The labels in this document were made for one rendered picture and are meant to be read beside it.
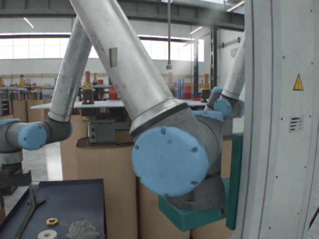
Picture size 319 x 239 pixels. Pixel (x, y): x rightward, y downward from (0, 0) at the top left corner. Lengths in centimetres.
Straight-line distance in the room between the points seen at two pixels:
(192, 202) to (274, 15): 54
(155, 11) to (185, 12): 140
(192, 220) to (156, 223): 112
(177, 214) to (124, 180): 94
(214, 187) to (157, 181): 24
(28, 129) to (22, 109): 640
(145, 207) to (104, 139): 61
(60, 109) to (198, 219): 60
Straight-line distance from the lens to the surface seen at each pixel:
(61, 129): 90
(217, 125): 62
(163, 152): 43
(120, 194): 159
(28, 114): 719
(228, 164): 180
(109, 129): 149
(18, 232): 107
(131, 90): 49
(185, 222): 66
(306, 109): 77
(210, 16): 1116
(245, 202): 67
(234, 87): 108
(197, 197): 64
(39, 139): 83
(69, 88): 84
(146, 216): 177
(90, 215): 112
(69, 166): 325
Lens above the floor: 142
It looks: 6 degrees down
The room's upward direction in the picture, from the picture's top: straight up
